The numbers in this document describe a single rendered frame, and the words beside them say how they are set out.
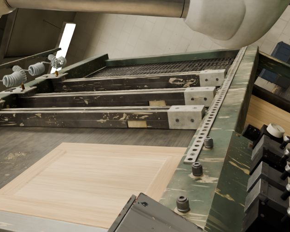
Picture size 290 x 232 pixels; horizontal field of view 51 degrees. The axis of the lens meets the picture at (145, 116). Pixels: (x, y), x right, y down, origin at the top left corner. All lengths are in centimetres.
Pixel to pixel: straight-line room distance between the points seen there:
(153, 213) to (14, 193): 68
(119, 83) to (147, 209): 150
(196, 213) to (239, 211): 9
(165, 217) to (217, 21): 46
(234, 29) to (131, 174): 45
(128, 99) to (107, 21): 525
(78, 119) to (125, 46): 521
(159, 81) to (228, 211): 111
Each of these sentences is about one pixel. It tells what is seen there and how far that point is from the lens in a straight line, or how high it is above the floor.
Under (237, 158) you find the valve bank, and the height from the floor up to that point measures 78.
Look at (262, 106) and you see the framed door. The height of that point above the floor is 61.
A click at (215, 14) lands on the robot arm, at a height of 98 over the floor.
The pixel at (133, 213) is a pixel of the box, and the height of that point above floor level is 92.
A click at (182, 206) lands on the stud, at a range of 62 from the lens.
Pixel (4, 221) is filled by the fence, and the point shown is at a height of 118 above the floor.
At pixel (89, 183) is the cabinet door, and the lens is 85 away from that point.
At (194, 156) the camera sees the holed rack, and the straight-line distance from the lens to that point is 80.
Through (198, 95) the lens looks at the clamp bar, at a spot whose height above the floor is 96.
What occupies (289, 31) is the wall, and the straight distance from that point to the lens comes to 604.
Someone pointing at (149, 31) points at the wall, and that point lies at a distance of 627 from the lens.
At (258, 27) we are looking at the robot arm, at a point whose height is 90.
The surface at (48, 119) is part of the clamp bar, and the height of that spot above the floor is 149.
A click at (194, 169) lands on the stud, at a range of 72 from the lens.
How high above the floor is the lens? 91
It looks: 10 degrees up
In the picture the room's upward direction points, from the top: 61 degrees counter-clockwise
